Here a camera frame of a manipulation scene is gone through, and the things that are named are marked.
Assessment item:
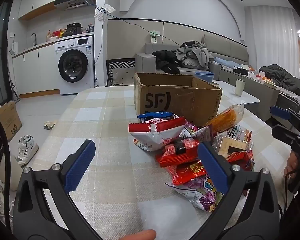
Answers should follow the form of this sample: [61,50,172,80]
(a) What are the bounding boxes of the white curtain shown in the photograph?
[250,5,300,73]

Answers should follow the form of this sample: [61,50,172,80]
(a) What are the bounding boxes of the white coffee table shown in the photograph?
[211,80,261,112]

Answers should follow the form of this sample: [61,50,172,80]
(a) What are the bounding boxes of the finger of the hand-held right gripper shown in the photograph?
[269,105,300,133]
[272,126,300,150]

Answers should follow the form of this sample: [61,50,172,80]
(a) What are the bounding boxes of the blue cookie packet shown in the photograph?
[137,111,174,123]

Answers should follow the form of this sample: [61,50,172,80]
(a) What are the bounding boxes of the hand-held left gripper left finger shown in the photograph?
[12,139,104,240]

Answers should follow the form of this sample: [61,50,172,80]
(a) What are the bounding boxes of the printed cardboard box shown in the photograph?
[0,101,23,142]

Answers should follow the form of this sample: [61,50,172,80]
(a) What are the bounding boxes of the person's left hand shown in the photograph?
[121,229,157,240]

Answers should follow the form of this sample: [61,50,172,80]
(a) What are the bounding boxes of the black white patterned rug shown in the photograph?
[106,58,136,87]

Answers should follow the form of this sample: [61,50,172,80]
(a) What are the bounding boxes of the dark glass door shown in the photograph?
[0,0,14,107]

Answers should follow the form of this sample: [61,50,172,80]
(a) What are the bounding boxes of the white kitchen base cabinets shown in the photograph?
[12,41,60,95]

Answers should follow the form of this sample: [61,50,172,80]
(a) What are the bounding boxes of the red white snack bag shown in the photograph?
[128,117,188,152]

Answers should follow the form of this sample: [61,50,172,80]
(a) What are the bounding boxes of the checked tablecloth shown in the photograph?
[14,85,290,240]

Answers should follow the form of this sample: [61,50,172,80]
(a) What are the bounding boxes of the black pressure cooker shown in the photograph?
[66,23,83,37]

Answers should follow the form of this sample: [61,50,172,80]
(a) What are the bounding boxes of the grey clothes pile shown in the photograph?
[174,41,210,71]

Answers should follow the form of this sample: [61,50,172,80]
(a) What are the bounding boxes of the light blue pillow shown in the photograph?
[214,57,240,68]

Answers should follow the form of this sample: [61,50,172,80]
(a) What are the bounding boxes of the white cup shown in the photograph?
[235,79,245,97]

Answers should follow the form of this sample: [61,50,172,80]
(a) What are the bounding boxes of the black jacket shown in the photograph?
[152,50,181,75]

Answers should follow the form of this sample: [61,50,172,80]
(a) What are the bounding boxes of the brown cardboard box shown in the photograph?
[134,72,223,127]

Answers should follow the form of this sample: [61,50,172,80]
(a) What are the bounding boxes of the white washing machine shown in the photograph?
[54,35,95,96]

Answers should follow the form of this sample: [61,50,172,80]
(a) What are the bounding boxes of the silver range hood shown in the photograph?
[54,0,97,11]

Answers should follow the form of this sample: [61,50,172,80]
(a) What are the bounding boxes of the person's right hand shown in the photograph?
[285,152,299,178]

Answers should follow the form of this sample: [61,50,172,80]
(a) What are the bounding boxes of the dark padded jacket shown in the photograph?
[259,64,300,105]

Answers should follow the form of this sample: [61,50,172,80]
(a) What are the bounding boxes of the grey low cabinet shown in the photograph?
[219,67,280,120]

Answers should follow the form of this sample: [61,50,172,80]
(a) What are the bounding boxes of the red snack packet black label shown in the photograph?
[156,139,200,168]

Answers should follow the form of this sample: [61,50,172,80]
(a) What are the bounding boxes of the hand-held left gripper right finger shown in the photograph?
[190,141,282,240]

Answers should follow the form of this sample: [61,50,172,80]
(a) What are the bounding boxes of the blue bowls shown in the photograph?
[194,71,215,83]

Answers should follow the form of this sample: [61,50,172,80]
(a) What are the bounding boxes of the grey sofa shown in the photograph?
[135,34,249,80]

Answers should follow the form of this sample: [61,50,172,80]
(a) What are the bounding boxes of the black cable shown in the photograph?
[0,106,14,240]

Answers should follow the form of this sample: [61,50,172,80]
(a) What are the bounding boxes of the orange bread packet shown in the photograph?
[205,102,245,133]

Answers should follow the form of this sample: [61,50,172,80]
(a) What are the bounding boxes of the white green sneaker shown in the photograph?
[16,135,39,167]

